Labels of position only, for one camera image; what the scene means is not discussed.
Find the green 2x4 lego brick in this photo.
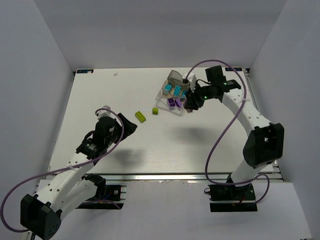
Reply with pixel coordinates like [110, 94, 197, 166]
[134, 111, 146, 123]

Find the round teal lego piece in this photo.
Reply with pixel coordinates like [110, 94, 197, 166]
[164, 84, 172, 92]

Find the purple curved lego piece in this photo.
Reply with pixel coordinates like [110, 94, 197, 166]
[167, 98, 176, 108]

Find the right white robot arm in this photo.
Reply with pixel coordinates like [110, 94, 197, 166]
[182, 65, 285, 188]

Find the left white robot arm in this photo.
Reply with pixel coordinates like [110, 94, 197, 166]
[20, 113, 138, 240]

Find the right corner blue label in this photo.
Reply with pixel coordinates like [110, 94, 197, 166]
[224, 67, 243, 72]

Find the corner blue label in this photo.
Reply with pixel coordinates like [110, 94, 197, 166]
[76, 69, 94, 74]
[224, 67, 243, 72]

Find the clear plastic container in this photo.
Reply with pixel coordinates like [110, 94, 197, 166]
[155, 89, 187, 115]

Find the green small lego brick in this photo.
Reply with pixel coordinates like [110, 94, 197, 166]
[152, 107, 159, 115]

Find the left corner blue label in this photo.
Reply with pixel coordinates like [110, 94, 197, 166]
[76, 69, 94, 74]

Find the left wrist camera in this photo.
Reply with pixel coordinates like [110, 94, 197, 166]
[95, 105, 111, 121]

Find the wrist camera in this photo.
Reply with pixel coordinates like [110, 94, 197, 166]
[95, 105, 111, 121]
[182, 72, 197, 92]

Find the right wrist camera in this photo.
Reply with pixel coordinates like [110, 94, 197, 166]
[182, 72, 197, 92]

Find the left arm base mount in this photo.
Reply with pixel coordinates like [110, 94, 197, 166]
[78, 173, 126, 210]

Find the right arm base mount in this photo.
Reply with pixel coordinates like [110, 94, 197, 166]
[204, 184, 258, 213]

